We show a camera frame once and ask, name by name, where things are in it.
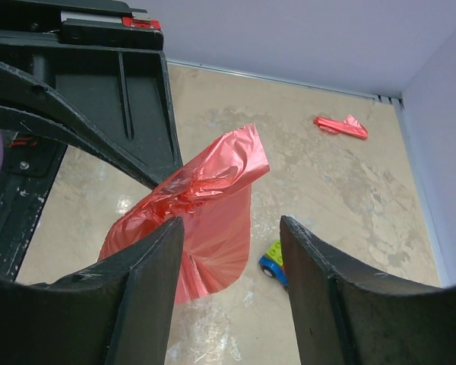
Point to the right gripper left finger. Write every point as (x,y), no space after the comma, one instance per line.
(116,311)

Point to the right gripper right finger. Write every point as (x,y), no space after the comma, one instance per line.
(347,312)

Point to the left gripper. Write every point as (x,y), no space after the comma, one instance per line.
(114,104)

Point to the red trash bag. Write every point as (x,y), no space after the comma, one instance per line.
(212,195)

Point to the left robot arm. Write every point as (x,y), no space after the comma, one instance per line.
(28,167)

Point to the colourful toy block car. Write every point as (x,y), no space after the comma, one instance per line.
(271,263)

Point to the small folded red bag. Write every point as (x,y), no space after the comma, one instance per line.
(349,126)

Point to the aluminium left side rail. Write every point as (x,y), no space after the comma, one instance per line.
(398,106)

